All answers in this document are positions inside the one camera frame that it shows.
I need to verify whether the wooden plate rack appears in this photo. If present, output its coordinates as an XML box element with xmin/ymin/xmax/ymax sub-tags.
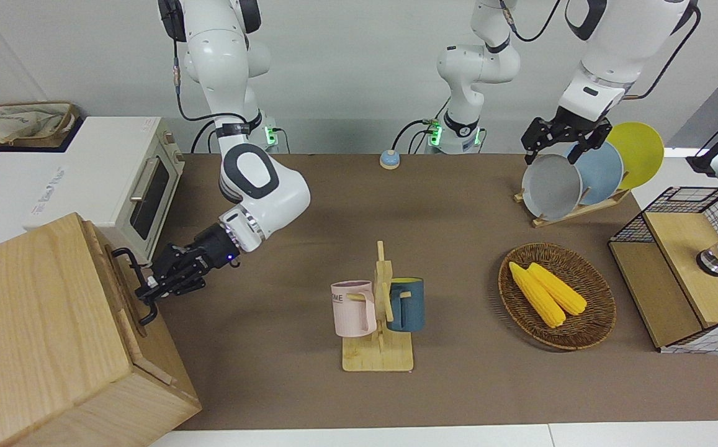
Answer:
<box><xmin>513</xmin><ymin>187</ymin><xmax>632</xmax><ymax>229</ymax></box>

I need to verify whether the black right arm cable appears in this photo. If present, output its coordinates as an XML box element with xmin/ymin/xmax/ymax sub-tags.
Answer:
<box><xmin>173</xmin><ymin>34</ymin><xmax>264</xmax><ymax>154</ymax></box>

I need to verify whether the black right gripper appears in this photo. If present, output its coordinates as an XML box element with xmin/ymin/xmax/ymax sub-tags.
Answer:
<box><xmin>136</xmin><ymin>242</ymin><xmax>212</xmax><ymax>305</ymax></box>

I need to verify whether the black wire wooden shelf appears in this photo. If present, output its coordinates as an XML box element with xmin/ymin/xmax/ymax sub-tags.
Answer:
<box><xmin>608</xmin><ymin>186</ymin><xmax>718</xmax><ymax>355</ymax></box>

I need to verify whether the woven rattan tray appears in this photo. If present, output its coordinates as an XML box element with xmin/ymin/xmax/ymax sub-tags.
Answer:
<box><xmin>0</xmin><ymin>101</ymin><xmax>81</xmax><ymax>150</ymax></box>

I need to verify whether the black base power cable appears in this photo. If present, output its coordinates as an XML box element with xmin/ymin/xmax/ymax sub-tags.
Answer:
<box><xmin>391</xmin><ymin>116</ymin><xmax>441</xmax><ymax>155</ymax></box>

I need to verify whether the light blue plate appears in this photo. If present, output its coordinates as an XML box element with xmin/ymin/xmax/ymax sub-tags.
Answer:
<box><xmin>566</xmin><ymin>141</ymin><xmax>626</xmax><ymax>207</ymax></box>

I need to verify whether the grey plate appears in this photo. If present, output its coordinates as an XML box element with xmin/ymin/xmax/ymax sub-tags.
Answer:
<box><xmin>521</xmin><ymin>153</ymin><xmax>584</xmax><ymax>221</ymax></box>

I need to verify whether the pink mug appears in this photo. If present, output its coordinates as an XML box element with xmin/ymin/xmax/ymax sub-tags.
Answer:
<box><xmin>331</xmin><ymin>280</ymin><xmax>379</xmax><ymax>338</ymax></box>

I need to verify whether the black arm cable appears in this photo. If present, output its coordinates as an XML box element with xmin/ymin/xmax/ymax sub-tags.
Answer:
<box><xmin>173</xmin><ymin>34</ymin><xmax>264</xmax><ymax>154</ymax></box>
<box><xmin>500</xmin><ymin>0</ymin><xmax>702</xmax><ymax>102</ymax></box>

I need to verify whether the light wooden cabinet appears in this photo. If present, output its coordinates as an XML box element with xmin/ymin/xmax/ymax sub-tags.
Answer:
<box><xmin>0</xmin><ymin>212</ymin><xmax>203</xmax><ymax>447</ymax></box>

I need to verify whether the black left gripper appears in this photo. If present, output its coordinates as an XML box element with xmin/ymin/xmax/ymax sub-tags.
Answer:
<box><xmin>521</xmin><ymin>106</ymin><xmax>613</xmax><ymax>166</ymax></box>

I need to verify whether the wooden mug rack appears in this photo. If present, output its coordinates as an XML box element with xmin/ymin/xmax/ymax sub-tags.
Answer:
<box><xmin>341</xmin><ymin>240</ymin><xmax>416</xmax><ymax>373</ymax></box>

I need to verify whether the brown table mat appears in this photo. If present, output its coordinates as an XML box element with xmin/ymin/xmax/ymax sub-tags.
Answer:
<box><xmin>146</xmin><ymin>153</ymin><xmax>718</xmax><ymax>431</ymax></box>

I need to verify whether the yellow corn cob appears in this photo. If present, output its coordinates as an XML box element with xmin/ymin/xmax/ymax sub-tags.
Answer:
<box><xmin>527</xmin><ymin>261</ymin><xmax>588</xmax><ymax>317</ymax></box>
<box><xmin>508</xmin><ymin>261</ymin><xmax>567</xmax><ymax>329</ymax></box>

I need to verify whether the brown wicker basket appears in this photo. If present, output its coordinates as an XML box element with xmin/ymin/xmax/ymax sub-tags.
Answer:
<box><xmin>498</xmin><ymin>242</ymin><xmax>617</xmax><ymax>352</ymax></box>

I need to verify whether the light wooden drawer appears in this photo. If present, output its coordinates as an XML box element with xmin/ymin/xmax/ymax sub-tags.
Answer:
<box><xmin>83</xmin><ymin>220</ymin><xmax>177</xmax><ymax>389</ymax></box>

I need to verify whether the beige cloth bag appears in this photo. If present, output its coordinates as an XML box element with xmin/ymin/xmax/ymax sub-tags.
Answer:
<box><xmin>0</xmin><ymin>105</ymin><xmax>75</xmax><ymax>148</ymax></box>

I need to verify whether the dark blue mug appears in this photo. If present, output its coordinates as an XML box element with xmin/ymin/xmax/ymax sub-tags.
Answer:
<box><xmin>386</xmin><ymin>277</ymin><xmax>426</xmax><ymax>333</ymax></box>

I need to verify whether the white toaster oven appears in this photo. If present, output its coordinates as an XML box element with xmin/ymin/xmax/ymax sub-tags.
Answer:
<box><xmin>22</xmin><ymin>116</ymin><xmax>186</xmax><ymax>268</ymax></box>

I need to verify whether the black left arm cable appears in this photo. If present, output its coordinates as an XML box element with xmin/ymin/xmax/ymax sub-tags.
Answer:
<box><xmin>500</xmin><ymin>0</ymin><xmax>702</xmax><ymax>102</ymax></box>

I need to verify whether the yellow plate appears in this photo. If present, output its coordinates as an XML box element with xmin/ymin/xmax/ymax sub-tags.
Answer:
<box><xmin>606</xmin><ymin>121</ymin><xmax>666</xmax><ymax>191</ymax></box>

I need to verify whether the black metal drawer handle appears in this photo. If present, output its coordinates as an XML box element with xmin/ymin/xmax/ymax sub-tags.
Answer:
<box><xmin>112</xmin><ymin>247</ymin><xmax>159</xmax><ymax>327</ymax></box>

